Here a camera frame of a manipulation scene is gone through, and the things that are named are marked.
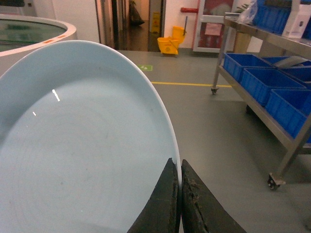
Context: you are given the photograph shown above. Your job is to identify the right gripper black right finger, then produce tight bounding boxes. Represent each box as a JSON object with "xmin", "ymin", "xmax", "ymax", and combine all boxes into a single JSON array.
[{"xmin": 181, "ymin": 159, "xmax": 245, "ymax": 233}]

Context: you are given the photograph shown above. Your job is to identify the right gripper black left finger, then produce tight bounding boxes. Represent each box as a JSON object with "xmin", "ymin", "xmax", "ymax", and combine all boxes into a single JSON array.
[{"xmin": 128, "ymin": 158, "xmax": 180, "ymax": 233}]

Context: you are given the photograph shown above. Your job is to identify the light blue plate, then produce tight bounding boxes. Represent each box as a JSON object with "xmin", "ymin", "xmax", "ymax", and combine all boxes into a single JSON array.
[{"xmin": 0, "ymin": 40, "xmax": 182, "ymax": 233}]

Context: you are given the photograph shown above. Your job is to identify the stainless steel shelf cart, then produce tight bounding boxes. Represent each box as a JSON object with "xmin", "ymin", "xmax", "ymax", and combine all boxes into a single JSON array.
[{"xmin": 211, "ymin": 13, "xmax": 311, "ymax": 190}]

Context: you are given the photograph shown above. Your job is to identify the blue bin on cart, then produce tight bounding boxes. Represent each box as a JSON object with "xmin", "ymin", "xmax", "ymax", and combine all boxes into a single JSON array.
[
  {"xmin": 241, "ymin": 68, "xmax": 306, "ymax": 106},
  {"xmin": 223, "ymin": 53, "xmax": 273, "ymax": 83},
  {"xmin": 265, "ymin": 89, "xmax": 311, "ymax": 138}
]

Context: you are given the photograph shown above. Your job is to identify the yellow mop bucket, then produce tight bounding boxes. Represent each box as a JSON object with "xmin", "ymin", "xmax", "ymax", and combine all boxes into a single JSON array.
[{"xmin": 157, "ymin": 26, "xmax": 186, "ymax": 55}]

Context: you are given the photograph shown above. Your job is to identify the red fire cabinet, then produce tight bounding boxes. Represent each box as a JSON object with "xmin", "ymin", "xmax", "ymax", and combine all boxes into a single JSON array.
[{"xmin": 192, "ymin": 0, "xmax": 235, "ymax": 53}]

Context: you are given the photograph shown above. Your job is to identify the yellow wet floor sign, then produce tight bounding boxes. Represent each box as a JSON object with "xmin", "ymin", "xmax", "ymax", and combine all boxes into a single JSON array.
[{"xmin": 151, "ymin": 12, "xmax": 161, "ymax": 33}]

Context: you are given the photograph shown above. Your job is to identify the round white turntable conveyor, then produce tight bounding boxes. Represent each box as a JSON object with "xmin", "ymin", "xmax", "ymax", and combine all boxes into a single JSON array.
[{"xmin": 0, "ymin": 14, "xmax": 77, "ymax": 57}]

